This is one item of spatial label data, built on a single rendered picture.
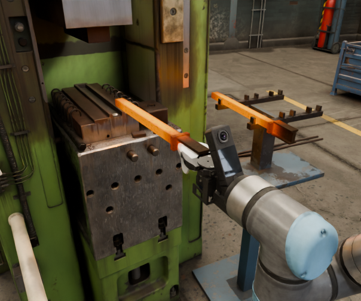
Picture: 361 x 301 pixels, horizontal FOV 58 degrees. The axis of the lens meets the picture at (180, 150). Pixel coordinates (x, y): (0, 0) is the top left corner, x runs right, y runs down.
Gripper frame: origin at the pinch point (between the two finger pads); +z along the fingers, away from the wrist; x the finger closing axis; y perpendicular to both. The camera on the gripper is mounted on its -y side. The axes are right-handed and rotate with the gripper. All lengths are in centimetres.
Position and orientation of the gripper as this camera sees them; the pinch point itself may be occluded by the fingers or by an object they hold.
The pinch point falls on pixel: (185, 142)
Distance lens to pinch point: 73.3
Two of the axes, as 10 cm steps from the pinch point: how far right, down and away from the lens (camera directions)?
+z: -5.2, -4.1, 7.5
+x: 8.5, -2.3, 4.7
